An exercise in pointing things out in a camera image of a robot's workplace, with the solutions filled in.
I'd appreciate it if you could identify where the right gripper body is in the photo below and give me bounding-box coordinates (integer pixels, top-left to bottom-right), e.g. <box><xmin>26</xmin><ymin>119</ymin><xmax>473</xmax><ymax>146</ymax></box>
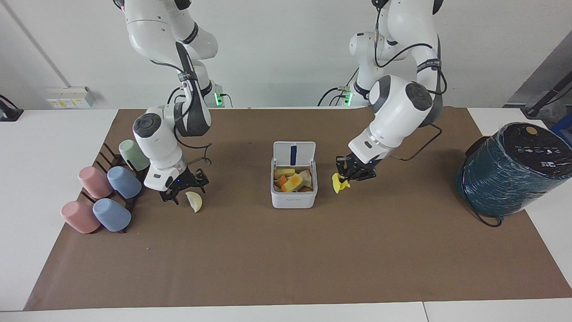
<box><xmin>164</xmin><ymin>170</ymin><xmax>194</xmax><ymax>194</ymax></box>

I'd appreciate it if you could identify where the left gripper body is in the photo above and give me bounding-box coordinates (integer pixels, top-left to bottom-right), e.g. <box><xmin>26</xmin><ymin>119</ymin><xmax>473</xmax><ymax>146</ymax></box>
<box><xmin>349</xmin><ymin>154</ymin><xmax>381</xmax><ymax>181</ymax></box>

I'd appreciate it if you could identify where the bright yellow peel piece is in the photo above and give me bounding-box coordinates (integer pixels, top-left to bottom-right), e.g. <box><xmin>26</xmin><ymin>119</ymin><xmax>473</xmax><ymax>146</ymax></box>
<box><xmin>332</xmin><ymin>173</ymin><xmax>351</xmax><ymax>194</ymax></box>

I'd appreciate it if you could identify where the orange trash piece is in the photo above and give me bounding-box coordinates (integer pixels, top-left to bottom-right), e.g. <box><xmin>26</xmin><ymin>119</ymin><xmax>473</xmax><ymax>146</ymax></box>
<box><xmin>281</xmin><ymin>175</ymin><xmax>304</xmax><ymax>193</ymax></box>

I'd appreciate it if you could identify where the white open storage box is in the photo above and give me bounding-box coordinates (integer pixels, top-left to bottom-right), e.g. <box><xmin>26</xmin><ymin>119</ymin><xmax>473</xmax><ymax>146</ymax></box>
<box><xmin>270</xmin><ymin>141</ymin><xmax>319</xmax><ymax>209</ymax></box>

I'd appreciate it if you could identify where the pale yellow peel piece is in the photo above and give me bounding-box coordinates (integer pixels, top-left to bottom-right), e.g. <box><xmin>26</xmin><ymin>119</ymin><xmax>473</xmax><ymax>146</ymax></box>
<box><xmin>185</xmin><ymin>191</ymin><xmax>203</xmax><ymax>213</ymax></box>

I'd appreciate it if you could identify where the blue cup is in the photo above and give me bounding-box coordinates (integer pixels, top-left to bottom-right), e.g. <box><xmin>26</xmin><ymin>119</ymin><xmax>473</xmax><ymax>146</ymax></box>
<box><xmin>107</xmin><ymin>165</ymin><xmax>143</xmax><ymax>199</ymax></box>
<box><xmin>92</xmin><ymin>198</ymin><xmax>132</xmax><ymax>233</ymax></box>

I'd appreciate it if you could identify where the green cup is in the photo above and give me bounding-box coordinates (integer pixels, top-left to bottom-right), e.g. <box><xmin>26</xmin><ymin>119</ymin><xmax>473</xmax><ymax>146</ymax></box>
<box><xmin>118</xmin><ymin>139</ymin><xmax>151</xmax><ymax>172</ymax></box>

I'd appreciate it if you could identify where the dark brown cup rack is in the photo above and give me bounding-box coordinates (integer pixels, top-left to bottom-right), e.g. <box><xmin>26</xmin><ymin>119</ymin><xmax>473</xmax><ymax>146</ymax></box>
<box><xmin>80</xmin><ymin>142</ymin><xmax>149</xmax><ymax>234</ymax></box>

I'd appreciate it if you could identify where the pink cup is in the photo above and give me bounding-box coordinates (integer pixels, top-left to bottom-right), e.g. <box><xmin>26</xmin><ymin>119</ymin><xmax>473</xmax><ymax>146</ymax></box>
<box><xmin>60</xmin><ymin>200</ymin><xmax>101</xmax><ymax>234</ymax></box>
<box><xmin>78</xmin><ymin>166</ymin><xmax>115</xmax><ymax>199</ymax></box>

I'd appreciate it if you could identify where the plastic-wrapped dark teal cylinder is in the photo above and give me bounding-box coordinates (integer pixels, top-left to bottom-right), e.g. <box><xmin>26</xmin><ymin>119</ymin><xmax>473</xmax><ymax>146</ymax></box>
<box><xmin>455</xmin><ymin>122</ymin><xmax>572</xmax><ymax>220</ymax></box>

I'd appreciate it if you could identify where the black stand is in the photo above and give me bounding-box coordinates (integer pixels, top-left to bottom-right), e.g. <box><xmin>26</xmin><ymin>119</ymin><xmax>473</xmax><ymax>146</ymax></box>
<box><xmin>524</xmin><ymin>80</ymin><xmax>572</xmax><ymax>118</ymax></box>
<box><xmin>0</xmin><ymin>94</ymin><xmax>24</xmax><ymax>123</ymax></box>

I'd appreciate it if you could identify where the white wall socket box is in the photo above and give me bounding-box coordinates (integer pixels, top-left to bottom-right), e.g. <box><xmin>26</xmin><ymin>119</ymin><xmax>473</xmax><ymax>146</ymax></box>
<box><xmin>46</xmin><ymin>86</ymin><xmax>96</xmax><ymax>110</ymax></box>

